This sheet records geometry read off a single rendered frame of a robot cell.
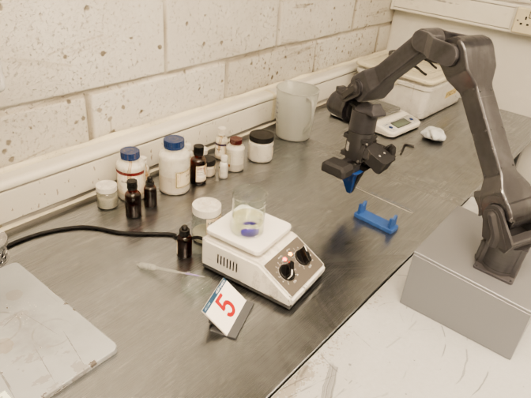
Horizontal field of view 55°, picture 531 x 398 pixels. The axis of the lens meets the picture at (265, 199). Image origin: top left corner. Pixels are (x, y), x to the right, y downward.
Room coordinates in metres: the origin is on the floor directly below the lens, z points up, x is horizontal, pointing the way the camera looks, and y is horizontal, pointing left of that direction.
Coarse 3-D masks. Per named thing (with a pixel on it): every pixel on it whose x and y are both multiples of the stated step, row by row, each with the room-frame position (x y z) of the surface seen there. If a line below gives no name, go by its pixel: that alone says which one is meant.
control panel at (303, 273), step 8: (296, 240) 0.79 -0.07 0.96; (288, 248) 0.77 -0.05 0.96; (296, 248) 0.78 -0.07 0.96; (280, 256) 0.74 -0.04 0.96; (288, 256) 0.75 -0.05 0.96; (312, 256) 0.78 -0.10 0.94; (272, 264) 0.71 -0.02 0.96; (280, 264) 0.72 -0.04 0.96; (296, 264) 0.74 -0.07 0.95; (312, 264) 0.76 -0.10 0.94; (320, 264) 0.77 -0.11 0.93; (272, 272) 0.70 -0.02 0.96; (296, 272) 0.72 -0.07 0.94; (304, 272) 0.73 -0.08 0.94; (312, 272) 0.74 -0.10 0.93; (280, 280) 0.69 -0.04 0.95; (288, 280) 0.70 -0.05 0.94; (296, 280) 0.71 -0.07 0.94; (304, 280) 0.72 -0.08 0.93; (288, 288) 0.68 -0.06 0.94; (296, 288) 0.69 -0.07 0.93
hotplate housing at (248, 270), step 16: (208, 240) 0.76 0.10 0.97; (288, 240) 0.78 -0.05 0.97; (208, 256) 0.76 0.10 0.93; (224, 256) 0.74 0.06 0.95; (240, 256) 0.72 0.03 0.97; (256, 256) 0.72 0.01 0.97; (272, 256) 0.73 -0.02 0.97; (224, 272) 0.74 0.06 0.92; (240, 272) 0.72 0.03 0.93; (256, 272) 0.70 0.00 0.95; (320, 272) 0.76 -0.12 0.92; (256, 288) 0.70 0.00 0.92; (272, 288) 0.68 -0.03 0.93; (304, 288) 0.70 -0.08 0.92; (288, 304) 0.67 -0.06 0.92
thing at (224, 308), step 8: (224, 288) 0.67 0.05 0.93; (232, 288) 0.68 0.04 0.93; (224, 296) 0.66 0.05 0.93; (232, 296) 0.67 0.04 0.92; (240, 296) 0.68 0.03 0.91; (216, 304) 0.63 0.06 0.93; (224, 304) 0.64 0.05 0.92; (232, 304) 0.65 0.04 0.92; (240, 304) 0.66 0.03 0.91; (208, 312) 0.61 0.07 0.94; (216, 312) 0.62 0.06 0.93; (224, 312) 0.63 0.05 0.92; (232, 312) 0.64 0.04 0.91; (216, 320) 0.60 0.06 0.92; (224, 320) 0.62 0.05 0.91; (224, 328) 0.60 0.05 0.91
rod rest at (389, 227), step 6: (360, 204) 1.00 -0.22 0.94; (366, 204) 1.02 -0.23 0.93; (360, 210) 1.00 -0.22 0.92; (366, 210) 1.02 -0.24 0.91; (354, 216) 1.00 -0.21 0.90; (360, 216) 0.99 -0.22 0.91; (366, 216) 0.99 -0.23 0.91; (372, 216) 1.00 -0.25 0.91; (378, 216) 1.00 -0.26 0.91; (396, 216) 0.97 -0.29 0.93; (366, 222) 0.98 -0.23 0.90; (372, 222) 0.97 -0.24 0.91; (378, 222) 0.97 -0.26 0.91; (384, 222) 0.98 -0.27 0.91; (390, 222) 0.95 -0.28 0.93; (378, 228) 0.96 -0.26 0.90; (384, 228) 0.95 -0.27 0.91; (390, 228) 0.95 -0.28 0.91; (396, 228) 0.96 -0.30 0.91; (390, 234) 0.94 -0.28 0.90
